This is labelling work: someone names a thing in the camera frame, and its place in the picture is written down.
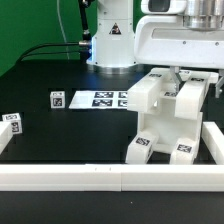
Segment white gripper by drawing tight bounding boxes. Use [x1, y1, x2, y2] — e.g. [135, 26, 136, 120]
[134, 15, 224, 98]

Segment white chair back pieces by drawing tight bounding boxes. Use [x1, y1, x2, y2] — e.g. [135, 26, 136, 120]
[127, 68, 219, 120]

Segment small white tagged cube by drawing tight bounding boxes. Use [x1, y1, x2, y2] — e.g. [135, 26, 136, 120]
[50, 91, 65, 108]
[2, 113, 22, 134]

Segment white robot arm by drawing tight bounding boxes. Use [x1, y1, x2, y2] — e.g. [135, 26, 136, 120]
[88, 0, 224, 93]

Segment white flat tagged sheet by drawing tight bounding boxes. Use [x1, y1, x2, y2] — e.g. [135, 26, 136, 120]
[69, 91, 127, 109]

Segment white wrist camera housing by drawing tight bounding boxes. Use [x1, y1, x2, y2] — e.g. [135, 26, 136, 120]
[141, 0, 187, 15]

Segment black cables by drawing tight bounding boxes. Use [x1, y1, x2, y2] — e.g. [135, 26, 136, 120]
[18, 0, 93, 63]

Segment white U-shaped fence wall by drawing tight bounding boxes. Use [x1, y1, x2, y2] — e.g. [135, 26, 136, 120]
[0, 121, 224, 193]

